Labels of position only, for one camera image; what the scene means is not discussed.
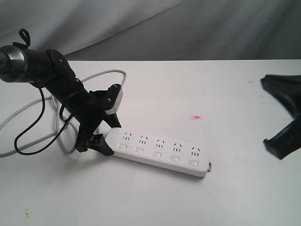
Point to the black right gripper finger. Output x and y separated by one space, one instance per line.
286 89
286 141

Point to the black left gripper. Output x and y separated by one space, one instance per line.
90 116

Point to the white five-outlet power strip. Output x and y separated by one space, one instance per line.
167 153

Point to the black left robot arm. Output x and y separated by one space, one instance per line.
51 70

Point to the grey backdrop cloth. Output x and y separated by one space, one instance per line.
124 30

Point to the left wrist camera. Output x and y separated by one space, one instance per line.
112 99

